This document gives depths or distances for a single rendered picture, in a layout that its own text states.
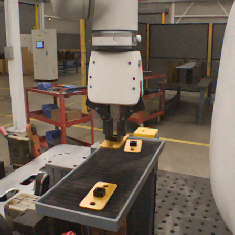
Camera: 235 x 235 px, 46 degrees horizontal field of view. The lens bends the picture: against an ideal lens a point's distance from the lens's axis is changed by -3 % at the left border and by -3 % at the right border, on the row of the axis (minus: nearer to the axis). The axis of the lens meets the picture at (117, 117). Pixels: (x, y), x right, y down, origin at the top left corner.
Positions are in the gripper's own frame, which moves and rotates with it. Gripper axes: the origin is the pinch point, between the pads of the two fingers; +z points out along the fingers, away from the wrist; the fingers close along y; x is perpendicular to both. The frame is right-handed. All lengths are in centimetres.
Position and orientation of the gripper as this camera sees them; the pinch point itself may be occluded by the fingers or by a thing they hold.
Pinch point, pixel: (115, 128)
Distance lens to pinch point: 55.5
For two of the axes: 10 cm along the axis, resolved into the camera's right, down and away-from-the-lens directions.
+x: -2.8, 2.5, -9.3
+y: -9.6, -0.7, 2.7
